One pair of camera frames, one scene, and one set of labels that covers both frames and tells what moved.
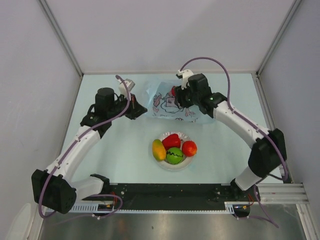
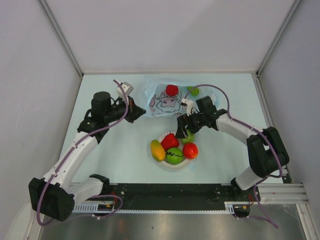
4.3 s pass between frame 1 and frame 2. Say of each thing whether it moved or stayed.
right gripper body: moved
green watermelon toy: stayed
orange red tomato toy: stayed
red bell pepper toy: stayed
